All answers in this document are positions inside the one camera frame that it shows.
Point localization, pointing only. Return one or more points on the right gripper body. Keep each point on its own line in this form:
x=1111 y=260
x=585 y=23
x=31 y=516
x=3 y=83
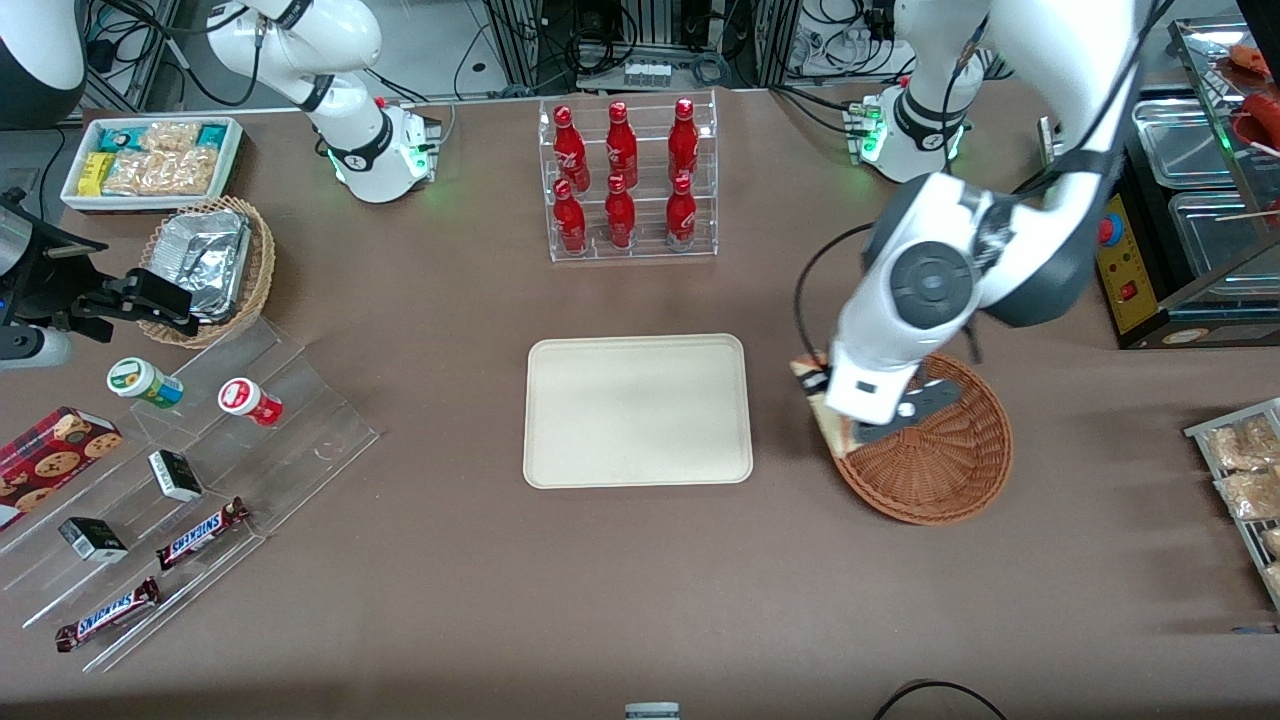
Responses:
x=62 y=283

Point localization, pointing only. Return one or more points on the triangular sandwich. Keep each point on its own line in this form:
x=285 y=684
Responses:
x=830 y=430

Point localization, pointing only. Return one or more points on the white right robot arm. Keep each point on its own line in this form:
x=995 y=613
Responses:
x=355 y=150

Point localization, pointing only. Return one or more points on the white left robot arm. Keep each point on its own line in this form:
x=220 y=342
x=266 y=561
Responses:
x=1040 y=60

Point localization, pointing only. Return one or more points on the oval light wicker basket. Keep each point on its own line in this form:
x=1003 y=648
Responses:
x=263 y=270

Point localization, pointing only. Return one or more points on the round brown wicker basket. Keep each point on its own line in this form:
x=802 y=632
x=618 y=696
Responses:
x=950 y=480

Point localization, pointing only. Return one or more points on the cream rectangular tray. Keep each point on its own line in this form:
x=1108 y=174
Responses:
x=640 y=410

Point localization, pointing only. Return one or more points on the grey metal snack tray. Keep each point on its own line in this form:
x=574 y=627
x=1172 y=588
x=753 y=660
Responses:
x=1200 y=432

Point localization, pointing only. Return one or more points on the silver foil package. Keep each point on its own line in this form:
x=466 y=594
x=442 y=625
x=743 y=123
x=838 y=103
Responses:
x=205 y=260

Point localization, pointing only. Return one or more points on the white plastic snack bin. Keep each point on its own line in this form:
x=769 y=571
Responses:
x=70 y=197

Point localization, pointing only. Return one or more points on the green lidded yogurt cup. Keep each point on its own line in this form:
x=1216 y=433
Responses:
x=140 y=380

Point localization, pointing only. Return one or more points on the yellow snack package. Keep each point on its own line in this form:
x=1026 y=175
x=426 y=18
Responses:
x=96 y=174

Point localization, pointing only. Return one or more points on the clear bag of puffed snacks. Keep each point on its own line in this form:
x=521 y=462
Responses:
x=165 y=172
x=170 y=136

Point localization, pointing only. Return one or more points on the red lidded yogurt cup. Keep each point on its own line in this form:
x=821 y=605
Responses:
x=245 y=400

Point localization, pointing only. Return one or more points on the red chocolate chip cookie box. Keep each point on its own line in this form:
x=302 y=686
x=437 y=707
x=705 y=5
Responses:
x=50 y=460

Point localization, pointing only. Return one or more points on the teal snack package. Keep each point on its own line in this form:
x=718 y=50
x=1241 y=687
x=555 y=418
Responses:
x=120 y=138
x=211 y=136

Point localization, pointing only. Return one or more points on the small black carton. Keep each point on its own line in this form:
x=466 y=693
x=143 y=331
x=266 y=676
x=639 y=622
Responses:
x=176 y=476
x=92 y=540

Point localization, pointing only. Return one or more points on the clear acrylic bottle rack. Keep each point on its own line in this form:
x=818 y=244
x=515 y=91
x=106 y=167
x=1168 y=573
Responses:
x=652 y=255

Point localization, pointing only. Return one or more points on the clear acrylic stepped display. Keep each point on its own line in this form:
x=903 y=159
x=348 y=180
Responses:
x=320 y=440

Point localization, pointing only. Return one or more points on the red cola bottle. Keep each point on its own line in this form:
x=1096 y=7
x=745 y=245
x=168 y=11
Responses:
x=681 y=213
x=571 y=150
x=622 y=145
x=570 y=222
x=620 y=215
x=683 y=140

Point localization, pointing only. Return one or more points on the Snickers chocolate bar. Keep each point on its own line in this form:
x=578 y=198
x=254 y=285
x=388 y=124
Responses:
x=108 y=615
x=200 y=535

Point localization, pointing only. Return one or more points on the black glass food warmer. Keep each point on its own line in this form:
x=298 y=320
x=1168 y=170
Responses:
x=1130 y=290

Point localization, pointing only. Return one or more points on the white power strip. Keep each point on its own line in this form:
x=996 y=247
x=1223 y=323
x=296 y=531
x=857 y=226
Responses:
x=647 y=74

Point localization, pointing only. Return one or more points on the grey white device edge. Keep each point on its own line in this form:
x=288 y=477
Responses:
x=652 y=712

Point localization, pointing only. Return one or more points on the clear bag of brown snacks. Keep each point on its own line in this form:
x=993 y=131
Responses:
x=1250 y=495
x=1272 y=542
x=1274 y=580
x=1240 y=445

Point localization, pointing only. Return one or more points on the steel food warmer pan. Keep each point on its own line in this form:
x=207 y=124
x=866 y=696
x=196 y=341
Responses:
x=1185 y=145
x=1220 y=235

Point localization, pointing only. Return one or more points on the red sausage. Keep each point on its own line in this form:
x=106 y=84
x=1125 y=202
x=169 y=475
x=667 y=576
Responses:
x=1265 y=120

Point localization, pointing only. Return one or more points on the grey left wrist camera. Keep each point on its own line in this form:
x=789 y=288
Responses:
x=915 y=412

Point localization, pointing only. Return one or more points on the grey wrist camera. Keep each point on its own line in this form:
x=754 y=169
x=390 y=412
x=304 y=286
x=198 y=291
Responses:
x=30 y=348
x=915 y=412

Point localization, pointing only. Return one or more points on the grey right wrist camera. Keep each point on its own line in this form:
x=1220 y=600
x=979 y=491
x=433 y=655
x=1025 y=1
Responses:
x=30 y=348

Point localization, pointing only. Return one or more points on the silver metal bracket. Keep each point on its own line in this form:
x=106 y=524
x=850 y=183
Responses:
x=1050 y=140

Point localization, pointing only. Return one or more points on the aluminium profile frame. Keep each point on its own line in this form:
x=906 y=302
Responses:
x=640 y=30

